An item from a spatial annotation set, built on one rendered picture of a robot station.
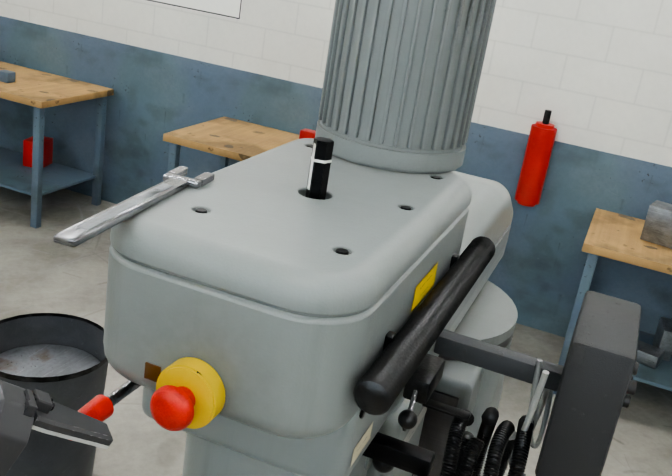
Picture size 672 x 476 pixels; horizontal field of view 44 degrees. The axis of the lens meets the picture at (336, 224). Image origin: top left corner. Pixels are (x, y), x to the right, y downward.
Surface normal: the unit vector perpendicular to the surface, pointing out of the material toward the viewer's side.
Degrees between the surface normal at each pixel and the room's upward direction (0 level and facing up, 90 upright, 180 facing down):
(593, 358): 90
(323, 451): 90
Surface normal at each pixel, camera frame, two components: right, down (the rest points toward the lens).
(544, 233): -0.37, 0.26
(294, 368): -0.09, 0.32
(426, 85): 0.25, 0.36
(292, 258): 0.15, -0.93
